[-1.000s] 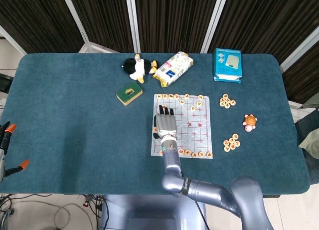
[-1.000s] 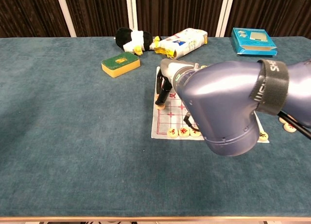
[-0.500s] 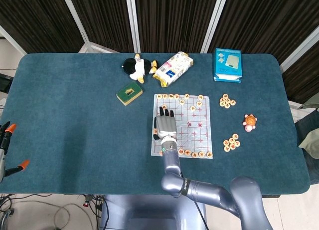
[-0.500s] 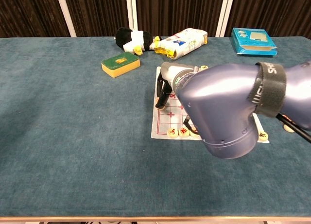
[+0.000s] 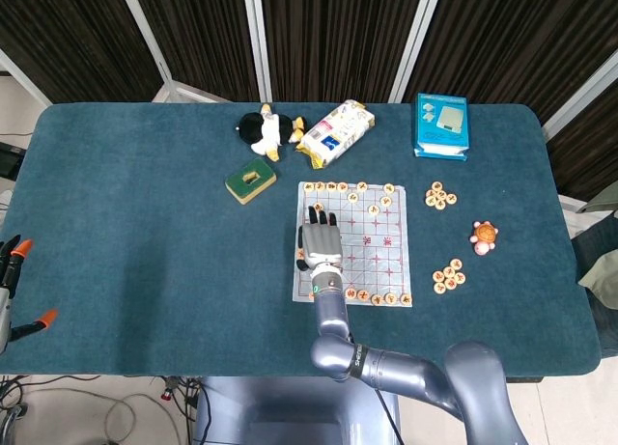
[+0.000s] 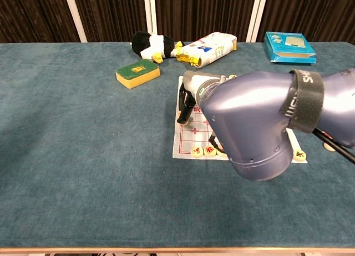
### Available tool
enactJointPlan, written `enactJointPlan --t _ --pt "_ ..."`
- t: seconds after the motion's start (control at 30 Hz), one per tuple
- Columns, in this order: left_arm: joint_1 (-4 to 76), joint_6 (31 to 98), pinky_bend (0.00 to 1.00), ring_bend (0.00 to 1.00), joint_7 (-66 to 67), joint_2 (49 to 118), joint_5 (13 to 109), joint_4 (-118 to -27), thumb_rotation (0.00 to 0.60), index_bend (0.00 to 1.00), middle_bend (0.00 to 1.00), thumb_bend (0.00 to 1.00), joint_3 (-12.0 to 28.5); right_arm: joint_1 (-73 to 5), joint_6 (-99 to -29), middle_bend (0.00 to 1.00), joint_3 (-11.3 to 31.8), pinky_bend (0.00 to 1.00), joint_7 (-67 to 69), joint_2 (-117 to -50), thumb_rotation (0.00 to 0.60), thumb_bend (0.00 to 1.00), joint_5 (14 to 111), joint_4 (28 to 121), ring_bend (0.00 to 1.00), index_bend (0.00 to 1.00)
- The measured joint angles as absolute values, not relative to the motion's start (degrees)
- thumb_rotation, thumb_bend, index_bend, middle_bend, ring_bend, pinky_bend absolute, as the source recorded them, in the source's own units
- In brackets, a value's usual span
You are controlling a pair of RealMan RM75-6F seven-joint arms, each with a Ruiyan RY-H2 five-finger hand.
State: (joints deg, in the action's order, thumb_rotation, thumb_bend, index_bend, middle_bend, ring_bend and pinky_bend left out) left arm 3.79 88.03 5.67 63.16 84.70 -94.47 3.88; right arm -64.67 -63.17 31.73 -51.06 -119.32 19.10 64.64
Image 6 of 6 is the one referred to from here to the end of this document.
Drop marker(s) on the right five-finger robot hand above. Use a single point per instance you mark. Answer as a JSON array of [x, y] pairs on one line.
[[194, 82]]

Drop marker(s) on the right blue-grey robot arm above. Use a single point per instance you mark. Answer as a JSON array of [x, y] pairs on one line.
[[249, 114]]

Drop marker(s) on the paper Chinese chess board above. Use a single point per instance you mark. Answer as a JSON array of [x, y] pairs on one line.
[[191, 139]]

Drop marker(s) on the blue felt table cover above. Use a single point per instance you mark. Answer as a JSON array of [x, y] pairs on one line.
[[83, 156]]

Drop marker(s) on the white yellow snack bag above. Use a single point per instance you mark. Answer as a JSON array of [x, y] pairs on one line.
[[210, 52]]

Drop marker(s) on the green yellow sponge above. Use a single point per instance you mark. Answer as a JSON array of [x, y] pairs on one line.
[[136, 70]]

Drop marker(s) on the black white penguin plush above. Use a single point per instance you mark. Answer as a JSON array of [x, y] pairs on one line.
[[141, 43]]

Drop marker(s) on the dark brown partition panel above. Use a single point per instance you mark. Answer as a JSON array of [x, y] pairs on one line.
[[310, 9], [33, 14], [111, 11], [202, 9]]

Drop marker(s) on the blue kitchen scale box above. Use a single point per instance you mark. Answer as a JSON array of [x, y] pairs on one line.
[[280, 45]]

